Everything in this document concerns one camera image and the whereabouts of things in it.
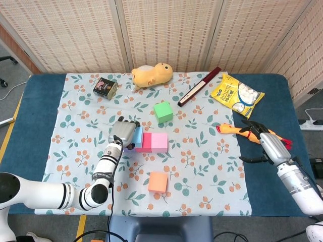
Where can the black luncheon meat can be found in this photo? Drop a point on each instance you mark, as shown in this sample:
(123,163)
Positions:
(104,88)

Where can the white stick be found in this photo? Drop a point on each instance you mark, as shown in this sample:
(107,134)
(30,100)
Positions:
(7,121)

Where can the bamboo folding screen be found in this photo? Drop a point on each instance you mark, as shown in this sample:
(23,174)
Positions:
(75,37)

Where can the black box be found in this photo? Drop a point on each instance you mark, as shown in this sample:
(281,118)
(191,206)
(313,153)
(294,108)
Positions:
(317,165)

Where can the yellow rubber chicken toy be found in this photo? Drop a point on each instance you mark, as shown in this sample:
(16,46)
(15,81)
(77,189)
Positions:
(230,130)

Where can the yellow plush animal toy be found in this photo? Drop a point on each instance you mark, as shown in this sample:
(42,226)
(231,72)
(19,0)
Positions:
(151,75)

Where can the orange cube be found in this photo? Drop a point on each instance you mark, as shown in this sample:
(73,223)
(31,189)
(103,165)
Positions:
(157,182)

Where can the dark red folded fan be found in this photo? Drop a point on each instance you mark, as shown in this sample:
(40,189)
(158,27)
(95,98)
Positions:
(198,88)

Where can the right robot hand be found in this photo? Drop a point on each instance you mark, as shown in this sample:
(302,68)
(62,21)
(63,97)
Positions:
(275,148)

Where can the black office chair base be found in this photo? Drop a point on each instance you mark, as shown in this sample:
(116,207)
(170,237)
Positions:
(8,59)

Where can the magenta red cube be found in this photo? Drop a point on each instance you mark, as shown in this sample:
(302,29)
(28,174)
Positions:
(146,142)

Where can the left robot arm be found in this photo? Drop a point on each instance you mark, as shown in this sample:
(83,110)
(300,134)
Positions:
(38,195)

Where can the white power strip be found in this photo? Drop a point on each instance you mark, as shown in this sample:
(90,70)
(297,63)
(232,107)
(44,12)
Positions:
(311,125)

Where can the floral print tablecloth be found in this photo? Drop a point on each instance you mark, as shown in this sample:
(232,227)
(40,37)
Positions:
(189,176)

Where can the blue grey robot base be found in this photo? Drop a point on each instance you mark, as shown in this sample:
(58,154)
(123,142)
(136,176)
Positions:
(159,228)

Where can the light blue cube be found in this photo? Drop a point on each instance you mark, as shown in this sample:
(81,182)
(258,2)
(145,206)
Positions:
(138,137)

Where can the light pink cube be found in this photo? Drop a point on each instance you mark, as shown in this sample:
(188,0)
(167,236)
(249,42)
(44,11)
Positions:
(159,142)

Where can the yellow marshmallow bag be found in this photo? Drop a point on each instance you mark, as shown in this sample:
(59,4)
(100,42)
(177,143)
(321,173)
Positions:
(236,94)

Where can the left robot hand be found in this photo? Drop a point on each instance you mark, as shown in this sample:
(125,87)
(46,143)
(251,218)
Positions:
(122,131)

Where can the green cube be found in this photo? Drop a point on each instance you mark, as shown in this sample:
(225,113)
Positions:
(162,112)

